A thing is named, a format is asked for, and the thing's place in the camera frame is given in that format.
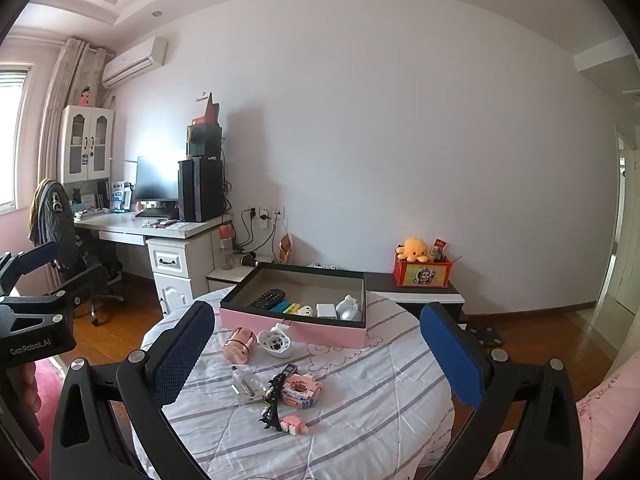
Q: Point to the pink bed blanket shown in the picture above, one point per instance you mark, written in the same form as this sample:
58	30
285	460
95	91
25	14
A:
600	420

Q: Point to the pink doll figurine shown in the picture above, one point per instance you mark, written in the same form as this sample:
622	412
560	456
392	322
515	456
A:
86	96

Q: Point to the large white plug adapter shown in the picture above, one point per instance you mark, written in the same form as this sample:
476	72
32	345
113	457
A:
274	341

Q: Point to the beige curtain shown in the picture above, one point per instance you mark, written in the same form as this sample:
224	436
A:
65	85

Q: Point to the black white low cabinet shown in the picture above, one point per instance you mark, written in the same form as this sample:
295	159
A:
425	297

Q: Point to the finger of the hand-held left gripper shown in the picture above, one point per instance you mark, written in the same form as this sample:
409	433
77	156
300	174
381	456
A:
85	285
35	262

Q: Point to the black office chair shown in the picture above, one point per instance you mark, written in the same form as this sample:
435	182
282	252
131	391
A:
75	240

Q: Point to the blue product box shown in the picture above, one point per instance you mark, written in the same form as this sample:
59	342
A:
120	197

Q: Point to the window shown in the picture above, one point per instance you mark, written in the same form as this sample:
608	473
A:
10	135

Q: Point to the orange octopus plush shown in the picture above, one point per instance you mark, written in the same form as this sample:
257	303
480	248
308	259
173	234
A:
414	250

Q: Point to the black tower model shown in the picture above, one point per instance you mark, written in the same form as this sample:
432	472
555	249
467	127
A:
272	400

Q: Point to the red printed box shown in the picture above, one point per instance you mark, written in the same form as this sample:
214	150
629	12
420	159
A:
422	272

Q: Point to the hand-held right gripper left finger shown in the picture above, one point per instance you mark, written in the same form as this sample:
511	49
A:
182	355

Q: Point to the black keyboard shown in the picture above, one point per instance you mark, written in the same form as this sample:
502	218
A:
152	213

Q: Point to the small blue case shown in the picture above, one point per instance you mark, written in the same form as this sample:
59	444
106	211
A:
281	307

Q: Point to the black hair dryer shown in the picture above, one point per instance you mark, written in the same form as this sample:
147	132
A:
250	261

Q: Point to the rose gold cup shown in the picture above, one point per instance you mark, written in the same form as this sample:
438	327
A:
240	345

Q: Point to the white glass-door cabinet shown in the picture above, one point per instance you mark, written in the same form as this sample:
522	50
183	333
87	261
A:
70	145

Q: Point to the pink packet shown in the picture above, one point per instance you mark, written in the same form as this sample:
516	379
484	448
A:
165	221

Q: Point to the small pink brick figure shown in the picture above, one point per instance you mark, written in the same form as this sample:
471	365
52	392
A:
294	423

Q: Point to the yellow green plastic case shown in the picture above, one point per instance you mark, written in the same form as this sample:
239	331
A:
292	308

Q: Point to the black floor scale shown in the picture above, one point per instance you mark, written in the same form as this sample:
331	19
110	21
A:
481	336

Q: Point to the red paper bag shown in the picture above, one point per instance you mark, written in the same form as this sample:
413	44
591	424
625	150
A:
212	110

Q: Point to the black computer monitor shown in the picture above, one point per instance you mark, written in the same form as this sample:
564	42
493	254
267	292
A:
156	180

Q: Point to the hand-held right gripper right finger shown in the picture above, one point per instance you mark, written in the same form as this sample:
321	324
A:
450	355

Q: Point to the white charger block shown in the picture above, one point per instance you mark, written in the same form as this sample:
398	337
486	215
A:
326	310

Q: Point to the red white packet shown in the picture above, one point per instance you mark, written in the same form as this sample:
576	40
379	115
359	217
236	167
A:
439	247

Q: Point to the black computer tower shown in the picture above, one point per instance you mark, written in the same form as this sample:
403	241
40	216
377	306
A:
200	190

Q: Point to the cream wardrobe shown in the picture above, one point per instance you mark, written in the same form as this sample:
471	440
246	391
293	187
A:
625	310

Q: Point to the clear glass bottle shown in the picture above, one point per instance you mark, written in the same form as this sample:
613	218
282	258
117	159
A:
247	385

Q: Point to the white figurine lamp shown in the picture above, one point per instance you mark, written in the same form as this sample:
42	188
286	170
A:
348	308

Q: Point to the small white travel adapter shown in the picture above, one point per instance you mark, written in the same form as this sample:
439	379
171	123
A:
306	311

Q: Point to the pink rug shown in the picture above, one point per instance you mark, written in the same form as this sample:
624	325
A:
52	380

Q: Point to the black remote control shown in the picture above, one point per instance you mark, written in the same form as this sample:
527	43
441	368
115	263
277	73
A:
265	300

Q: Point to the black box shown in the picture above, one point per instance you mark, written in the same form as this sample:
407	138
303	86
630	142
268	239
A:
207	141

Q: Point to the white desk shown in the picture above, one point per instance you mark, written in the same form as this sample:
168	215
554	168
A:
125	225

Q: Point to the row of books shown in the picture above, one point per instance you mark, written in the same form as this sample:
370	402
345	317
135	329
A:
92	201

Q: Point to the white air conditioner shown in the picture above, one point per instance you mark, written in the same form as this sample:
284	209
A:
132	62

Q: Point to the grey jacket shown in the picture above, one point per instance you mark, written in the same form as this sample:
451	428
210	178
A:
50	215

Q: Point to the white wall socket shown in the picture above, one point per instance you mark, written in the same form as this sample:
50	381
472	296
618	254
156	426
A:
251	211
264	212
279	212

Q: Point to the pink storage box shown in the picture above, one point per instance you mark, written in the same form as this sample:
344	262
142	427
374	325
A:
300	332

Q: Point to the red cap bottle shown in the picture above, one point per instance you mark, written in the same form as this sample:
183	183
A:
226	245

